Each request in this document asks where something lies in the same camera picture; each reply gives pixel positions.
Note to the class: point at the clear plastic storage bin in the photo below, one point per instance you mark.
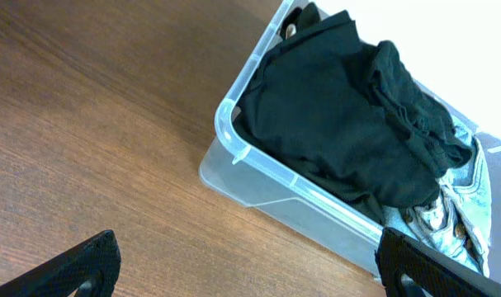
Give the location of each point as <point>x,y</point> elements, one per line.
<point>236,169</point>

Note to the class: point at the black left gripper triangular right finger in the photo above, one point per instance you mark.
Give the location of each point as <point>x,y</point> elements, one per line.
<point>408,268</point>

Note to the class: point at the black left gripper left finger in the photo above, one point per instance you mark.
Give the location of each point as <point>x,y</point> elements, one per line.
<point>90,269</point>

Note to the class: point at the light blue jeans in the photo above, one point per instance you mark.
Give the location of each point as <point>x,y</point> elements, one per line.
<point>458,223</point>

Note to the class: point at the black garment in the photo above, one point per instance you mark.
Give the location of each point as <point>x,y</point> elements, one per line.
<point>299,19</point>
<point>349,117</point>

